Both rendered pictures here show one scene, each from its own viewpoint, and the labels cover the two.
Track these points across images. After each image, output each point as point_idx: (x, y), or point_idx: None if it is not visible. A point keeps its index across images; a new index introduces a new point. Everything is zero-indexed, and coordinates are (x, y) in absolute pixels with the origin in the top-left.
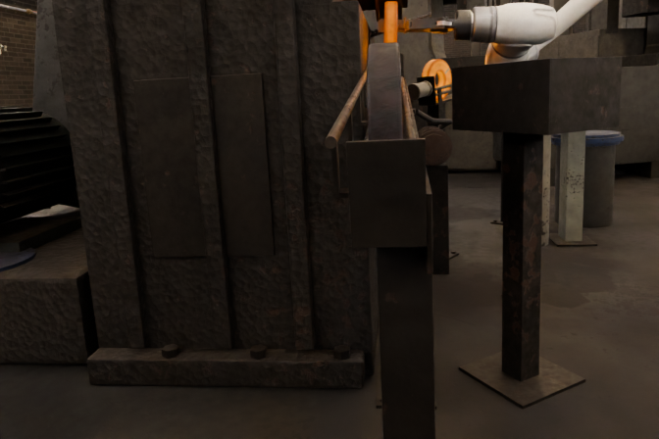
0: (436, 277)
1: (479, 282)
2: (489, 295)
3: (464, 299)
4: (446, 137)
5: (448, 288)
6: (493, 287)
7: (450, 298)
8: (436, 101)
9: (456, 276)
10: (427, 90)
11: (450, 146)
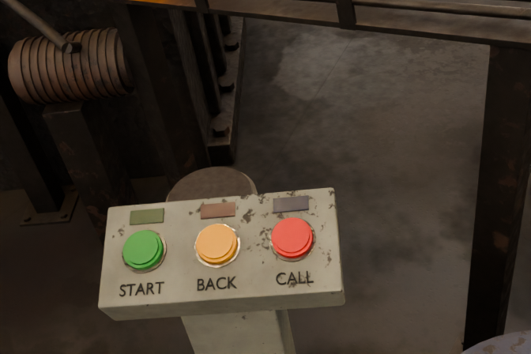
0: (96, 239)
1: (58, 288)
2: (5, 298)
3: (4, 269)
4: (12, 69)
5: (49, 252)
6: (32, 305)
7: (13, 254)
8: None
9: (93, 261)
10: None
11: (16, 88)
